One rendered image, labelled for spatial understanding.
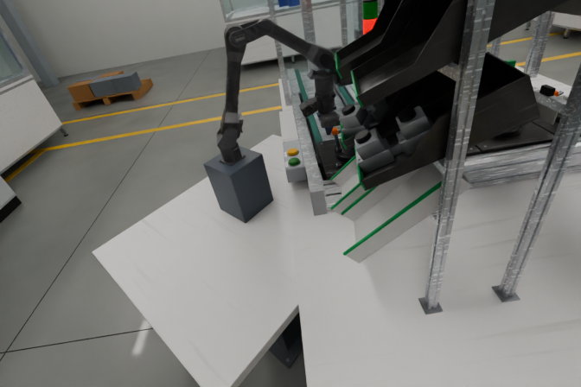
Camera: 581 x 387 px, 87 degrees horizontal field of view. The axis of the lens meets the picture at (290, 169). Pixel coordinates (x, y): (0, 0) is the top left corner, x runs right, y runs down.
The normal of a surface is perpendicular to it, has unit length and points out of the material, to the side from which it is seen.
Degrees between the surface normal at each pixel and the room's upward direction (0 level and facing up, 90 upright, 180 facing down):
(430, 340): 0
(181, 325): 0
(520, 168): 90
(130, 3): 90
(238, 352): 0
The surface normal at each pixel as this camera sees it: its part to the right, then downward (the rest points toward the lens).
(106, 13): 0.07, 0.54
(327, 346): -0.16, -0.82
